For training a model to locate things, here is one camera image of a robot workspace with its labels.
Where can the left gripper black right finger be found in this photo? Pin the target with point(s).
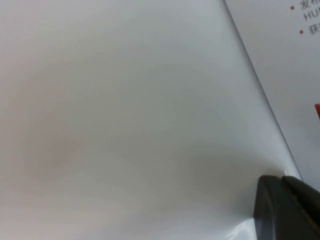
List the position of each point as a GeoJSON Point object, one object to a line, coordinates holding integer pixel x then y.
{"type": "Point", "coordinates": [307, 200]}

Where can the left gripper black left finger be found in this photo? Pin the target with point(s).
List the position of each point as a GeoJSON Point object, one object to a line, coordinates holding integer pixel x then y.
{"type": "Point", "coordinates": [272, 215]}

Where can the white printed book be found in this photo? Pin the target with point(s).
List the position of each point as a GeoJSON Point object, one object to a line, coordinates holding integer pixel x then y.
{"type": "Point", "coordinates": [125, 100]}

